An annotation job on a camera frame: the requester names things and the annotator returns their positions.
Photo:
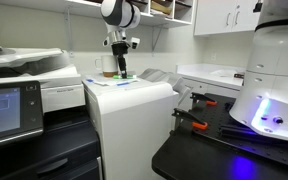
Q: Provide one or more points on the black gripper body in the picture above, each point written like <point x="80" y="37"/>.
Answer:
<point x="120" y="48"/>

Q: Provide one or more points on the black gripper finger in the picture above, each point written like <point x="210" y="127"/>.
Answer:
<point x="125" y="68"/>
<point x="120" y="66"/>

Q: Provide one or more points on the green marker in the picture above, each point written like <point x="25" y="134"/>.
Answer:
<point x="131" y="76"/>

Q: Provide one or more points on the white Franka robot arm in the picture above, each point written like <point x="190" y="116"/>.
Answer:
<point x="277" y="83"/>

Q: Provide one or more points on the white mug with brown base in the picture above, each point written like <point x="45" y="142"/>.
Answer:
<point x="109" y="65"/>

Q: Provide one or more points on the white paper sheet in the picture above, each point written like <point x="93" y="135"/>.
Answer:
<point x="104" y="82"/>

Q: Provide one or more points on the brown folder stack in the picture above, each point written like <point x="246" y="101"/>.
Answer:
<point x="160" y="6"/>

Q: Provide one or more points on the white copier finisher unit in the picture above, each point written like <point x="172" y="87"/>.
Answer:
<point x="134" y="126"/>

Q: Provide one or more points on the white office copier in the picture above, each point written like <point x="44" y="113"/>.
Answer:
<point x="60" y="100"/>

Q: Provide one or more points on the white countertop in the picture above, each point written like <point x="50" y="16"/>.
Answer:
<point x="197" y="71"/>

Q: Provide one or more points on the black clamp with orange tip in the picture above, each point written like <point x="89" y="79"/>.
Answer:
<point x="187" y="116"/>
<point x="200" y="97"/>

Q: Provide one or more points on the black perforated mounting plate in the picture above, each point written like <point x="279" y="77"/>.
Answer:
<point x="214" y="115"/>

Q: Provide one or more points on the black cart top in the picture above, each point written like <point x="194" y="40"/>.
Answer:
<point x="190" y="160"/>

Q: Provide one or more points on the copier touch screen panel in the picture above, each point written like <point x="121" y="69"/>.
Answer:
<point x="4" y="111"/>

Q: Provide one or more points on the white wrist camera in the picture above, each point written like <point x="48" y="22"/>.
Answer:
<point x="135" y="42"/>

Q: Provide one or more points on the white shelf bracket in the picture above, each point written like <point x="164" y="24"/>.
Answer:
<point x="156" y="36"/>
<point x="69" y="30"/>

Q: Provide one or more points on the white wall mail sorter shelf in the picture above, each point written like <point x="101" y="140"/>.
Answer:
<point x="157" y="20"/>

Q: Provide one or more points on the white wall cabinet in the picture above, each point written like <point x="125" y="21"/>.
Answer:
<point x="214" y="16"/>

